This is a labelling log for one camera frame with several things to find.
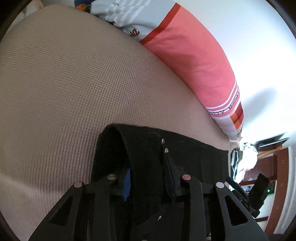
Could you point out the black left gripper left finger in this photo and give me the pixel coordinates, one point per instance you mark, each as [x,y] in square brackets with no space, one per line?
[85,211]

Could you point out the light blue striped garment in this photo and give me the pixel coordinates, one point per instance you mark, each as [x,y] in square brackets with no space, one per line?
[135,18]

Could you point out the dark red wooden furniture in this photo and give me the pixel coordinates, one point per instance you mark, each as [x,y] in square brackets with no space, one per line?
[276,167]

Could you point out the white striped clothes pile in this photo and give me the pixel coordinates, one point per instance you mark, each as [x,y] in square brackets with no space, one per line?
[243,157]

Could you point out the black pants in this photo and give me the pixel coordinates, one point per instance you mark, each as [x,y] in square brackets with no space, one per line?
[145,160]

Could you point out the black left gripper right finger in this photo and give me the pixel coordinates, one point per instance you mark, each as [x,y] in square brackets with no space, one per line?
[210,210]

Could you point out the beige textured bed sheet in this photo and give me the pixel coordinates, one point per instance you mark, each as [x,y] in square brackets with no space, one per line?
[66,75]

